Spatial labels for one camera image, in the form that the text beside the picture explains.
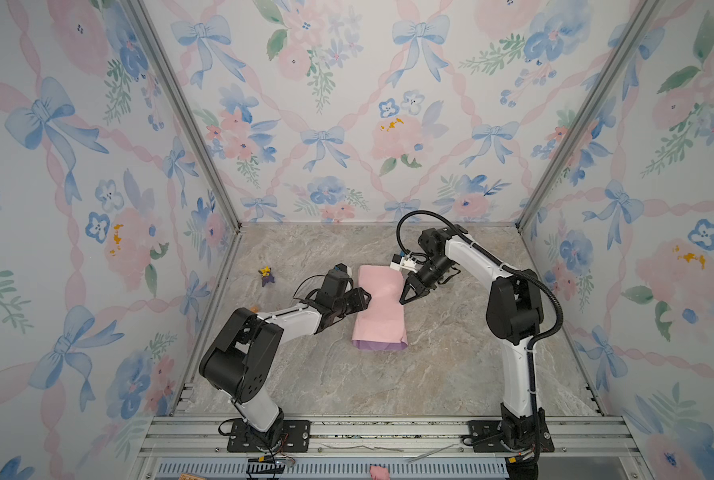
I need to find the black corrugated cable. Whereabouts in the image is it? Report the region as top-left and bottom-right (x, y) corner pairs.
(395, 209), (565, 355)

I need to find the pink object on rail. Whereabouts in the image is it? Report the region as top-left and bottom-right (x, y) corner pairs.
(369, 465), (391, 480)

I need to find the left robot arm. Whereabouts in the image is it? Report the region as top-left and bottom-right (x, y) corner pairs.
(198, 264), (372, 453)

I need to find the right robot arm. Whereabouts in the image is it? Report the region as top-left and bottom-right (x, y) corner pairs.
(391, 224), (563, 457)

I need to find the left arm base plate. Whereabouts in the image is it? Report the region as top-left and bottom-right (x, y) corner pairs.
(219, 420), (312, 454)

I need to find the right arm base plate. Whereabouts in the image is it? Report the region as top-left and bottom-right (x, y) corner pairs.
(461, 419), (536, 454)

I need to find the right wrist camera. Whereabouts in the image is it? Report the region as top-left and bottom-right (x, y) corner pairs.
(390, 253), (420, 272)

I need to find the aluminium rail frame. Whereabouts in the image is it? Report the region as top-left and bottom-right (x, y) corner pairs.
(128, 415), (654, 479)

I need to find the yellow purple toy figure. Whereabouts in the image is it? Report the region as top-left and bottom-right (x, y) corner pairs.
(258, 266), (276, 287)

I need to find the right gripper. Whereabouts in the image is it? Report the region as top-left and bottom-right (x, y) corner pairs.
(398, 260), (452, 306)

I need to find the purple wrapping paper sheet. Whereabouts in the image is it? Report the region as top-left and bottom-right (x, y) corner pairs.
(352, 265), (408, 351)

